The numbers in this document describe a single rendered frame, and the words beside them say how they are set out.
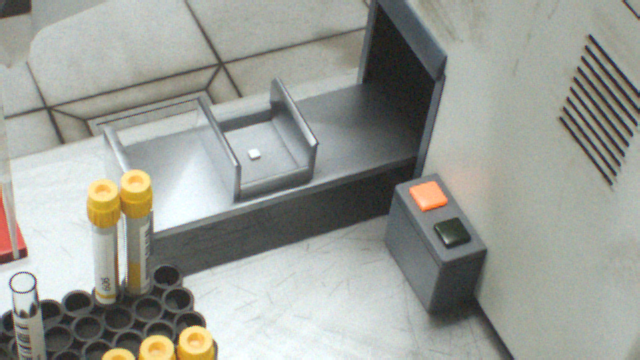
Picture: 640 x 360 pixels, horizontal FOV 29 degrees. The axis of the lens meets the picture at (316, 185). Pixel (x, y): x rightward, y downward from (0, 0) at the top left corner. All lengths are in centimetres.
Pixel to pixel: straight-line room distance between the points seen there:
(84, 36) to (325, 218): 142
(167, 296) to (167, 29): 149
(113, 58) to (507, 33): 153
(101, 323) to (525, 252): 23
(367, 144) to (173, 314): 16
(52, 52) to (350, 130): 140
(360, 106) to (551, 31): 21
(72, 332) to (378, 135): 22
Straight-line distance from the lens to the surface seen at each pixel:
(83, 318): 68
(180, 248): 74
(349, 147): 74
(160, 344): 56
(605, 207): 59
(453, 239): 69
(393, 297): 73
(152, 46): 212
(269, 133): 74
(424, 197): 71
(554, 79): 59
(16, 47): 45
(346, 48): 215
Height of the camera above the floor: 146
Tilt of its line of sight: 49 degrees down
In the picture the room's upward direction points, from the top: 9 degrees clockwise
